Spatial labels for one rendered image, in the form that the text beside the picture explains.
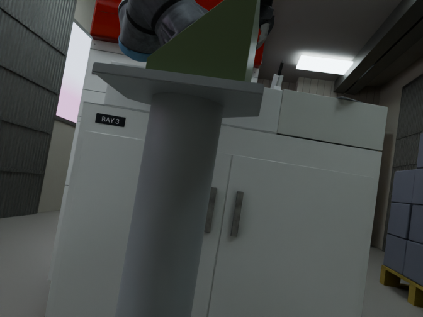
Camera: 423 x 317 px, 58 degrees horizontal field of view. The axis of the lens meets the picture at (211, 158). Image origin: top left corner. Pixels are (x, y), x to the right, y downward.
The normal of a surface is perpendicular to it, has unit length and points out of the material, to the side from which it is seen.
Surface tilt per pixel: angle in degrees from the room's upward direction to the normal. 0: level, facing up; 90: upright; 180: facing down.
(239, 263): 90
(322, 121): 90
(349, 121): 90
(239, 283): 90
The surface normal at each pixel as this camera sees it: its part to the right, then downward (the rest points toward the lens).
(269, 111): 0.07, -0.06
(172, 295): 0.47, 0.02
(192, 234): 0.69, 0.06
